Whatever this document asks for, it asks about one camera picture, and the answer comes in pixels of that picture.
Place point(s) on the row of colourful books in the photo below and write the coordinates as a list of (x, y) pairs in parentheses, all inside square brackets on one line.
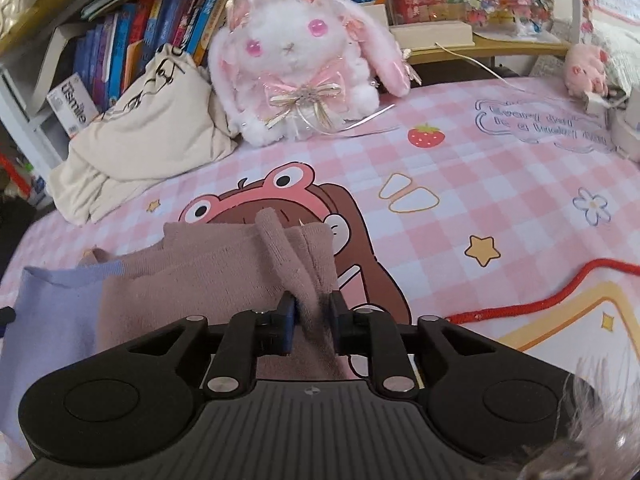
[(165, 20)]

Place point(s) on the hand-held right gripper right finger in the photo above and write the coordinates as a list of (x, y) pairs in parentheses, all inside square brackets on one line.
[(335, 324)]

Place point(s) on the white labelled box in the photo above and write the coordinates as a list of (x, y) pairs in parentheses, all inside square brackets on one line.
[(70, 107)]

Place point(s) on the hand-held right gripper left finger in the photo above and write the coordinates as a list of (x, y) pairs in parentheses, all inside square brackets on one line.
[(287, 321)]

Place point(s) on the mauve and lavender garment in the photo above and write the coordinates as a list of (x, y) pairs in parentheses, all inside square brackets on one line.
[(210, 280)]

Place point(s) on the cream wooden box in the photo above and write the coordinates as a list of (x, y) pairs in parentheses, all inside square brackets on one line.
[(433, 35)]

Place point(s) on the white patterned quilt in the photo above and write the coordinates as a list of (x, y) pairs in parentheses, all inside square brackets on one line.
[(617, 47)]

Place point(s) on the pink checked printed bedsheet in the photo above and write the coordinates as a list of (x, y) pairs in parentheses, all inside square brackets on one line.
[(480, 180)]

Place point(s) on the white charger plug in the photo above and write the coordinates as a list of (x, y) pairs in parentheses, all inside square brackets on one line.
[(596, 102)]

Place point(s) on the white bookshelf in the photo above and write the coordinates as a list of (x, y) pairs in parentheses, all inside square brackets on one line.
[(30, 85)]

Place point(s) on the pink pig plush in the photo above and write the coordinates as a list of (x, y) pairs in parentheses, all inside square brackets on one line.
[(586, 67)]

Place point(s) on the cream cloth bag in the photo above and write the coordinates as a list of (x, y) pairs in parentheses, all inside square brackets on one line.
[(150, 135)]

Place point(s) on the white and pink bunny plush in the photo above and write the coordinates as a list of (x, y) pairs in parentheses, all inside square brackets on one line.
[(290, 60)]

